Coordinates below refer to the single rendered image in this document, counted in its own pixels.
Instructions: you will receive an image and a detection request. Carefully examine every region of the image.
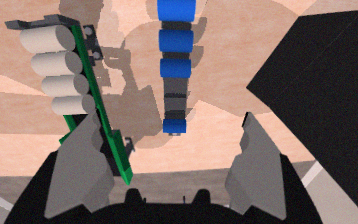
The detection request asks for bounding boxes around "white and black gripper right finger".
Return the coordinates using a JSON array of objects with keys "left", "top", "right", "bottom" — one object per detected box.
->
[{"left": 225, "top": 112, "right": 323, "bottom": 224}]

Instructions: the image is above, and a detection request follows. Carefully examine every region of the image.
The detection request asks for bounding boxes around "blue cylinder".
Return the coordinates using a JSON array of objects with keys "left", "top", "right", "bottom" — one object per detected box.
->
[
  {"left": 160, "top": 58, "right": 191, "bottom": 78},
  {"left": 157, "top": 0, "right": 196, "bottom": 22},
  {"left": 159, "top": 29, "right": 193, "bottom": 52},
  {"left": 163, "top": 119, "right": 186, "bottom": 133}
]

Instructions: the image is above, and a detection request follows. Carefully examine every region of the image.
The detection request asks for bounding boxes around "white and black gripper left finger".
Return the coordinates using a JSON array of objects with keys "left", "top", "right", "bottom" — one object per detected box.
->
[{"left": 4, "top": 108, "right": 115, "bottom": 224}]

